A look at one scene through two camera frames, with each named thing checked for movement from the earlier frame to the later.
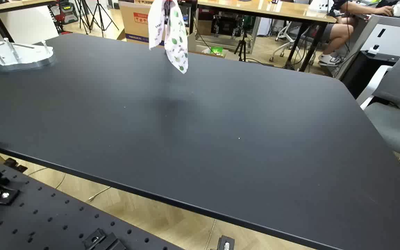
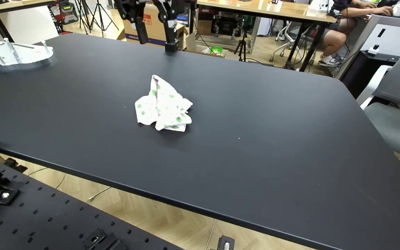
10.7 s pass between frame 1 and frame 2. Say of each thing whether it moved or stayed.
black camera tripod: stayed
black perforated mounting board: stayed
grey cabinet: stayed
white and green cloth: moved
